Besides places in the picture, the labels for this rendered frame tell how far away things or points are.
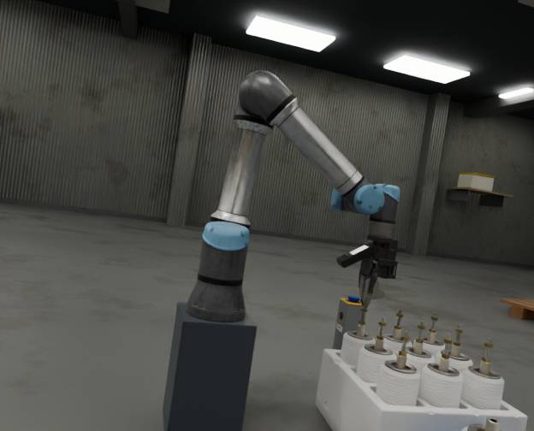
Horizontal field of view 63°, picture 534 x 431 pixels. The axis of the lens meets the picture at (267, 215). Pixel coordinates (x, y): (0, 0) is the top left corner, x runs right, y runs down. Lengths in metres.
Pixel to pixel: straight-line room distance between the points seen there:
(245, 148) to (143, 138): 6.61
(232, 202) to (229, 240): 0.18
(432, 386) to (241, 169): 0.73
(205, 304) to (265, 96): 0.53
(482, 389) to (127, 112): 7.18
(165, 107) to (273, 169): 2.17
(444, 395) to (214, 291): 0.60
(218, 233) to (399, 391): 0.56
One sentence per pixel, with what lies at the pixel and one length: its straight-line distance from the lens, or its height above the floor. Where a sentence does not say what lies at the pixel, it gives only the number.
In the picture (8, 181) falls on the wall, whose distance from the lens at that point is 8.04.
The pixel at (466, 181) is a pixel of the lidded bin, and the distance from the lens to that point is 9.34.
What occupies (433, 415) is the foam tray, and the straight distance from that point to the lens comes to 1.17.
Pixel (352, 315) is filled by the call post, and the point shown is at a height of 0.27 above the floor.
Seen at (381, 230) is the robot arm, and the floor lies 0.57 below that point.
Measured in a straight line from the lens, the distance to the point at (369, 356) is 1.24.
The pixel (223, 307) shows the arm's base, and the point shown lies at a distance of 1.09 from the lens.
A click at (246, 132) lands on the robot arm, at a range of 1.24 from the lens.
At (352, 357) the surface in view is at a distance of 1.35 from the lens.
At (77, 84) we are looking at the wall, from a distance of 8.00.
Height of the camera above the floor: 0.60
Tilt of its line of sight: 2 degrees down
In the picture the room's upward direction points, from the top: 8 degrees clockwise
